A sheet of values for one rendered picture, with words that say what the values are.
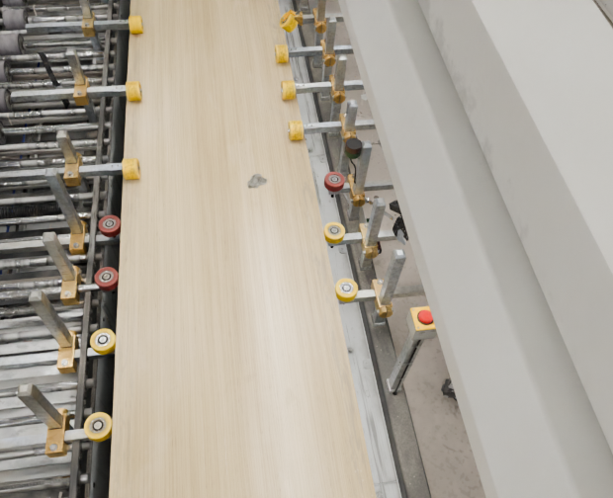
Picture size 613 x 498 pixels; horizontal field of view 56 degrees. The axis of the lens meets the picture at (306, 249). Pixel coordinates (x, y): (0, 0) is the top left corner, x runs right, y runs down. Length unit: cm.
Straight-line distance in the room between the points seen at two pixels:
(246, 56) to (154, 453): 182
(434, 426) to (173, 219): 152
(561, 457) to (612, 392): 5
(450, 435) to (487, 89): 259
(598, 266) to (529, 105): 9
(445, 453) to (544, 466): 254
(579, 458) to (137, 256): 194
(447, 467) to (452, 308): 249
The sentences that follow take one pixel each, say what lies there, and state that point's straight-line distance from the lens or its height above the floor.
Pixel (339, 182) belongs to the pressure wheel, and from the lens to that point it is 231.
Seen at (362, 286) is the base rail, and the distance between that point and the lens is 228.
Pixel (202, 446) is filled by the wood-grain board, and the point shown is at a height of 90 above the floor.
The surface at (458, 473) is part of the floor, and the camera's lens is 283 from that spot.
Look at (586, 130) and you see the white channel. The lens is 30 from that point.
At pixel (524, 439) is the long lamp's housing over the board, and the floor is 237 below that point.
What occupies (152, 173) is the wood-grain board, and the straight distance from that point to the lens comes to 238.
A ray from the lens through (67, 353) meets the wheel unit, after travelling 209.
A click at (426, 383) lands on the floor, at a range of 293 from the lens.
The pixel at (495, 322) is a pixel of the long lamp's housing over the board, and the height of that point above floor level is 237.
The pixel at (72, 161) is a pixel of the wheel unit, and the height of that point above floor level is 98.
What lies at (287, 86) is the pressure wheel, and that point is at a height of 98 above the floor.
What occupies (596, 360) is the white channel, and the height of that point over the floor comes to 243.
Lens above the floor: 264
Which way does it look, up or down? 55 degrees down
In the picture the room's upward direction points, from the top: 5 degrees clockwise
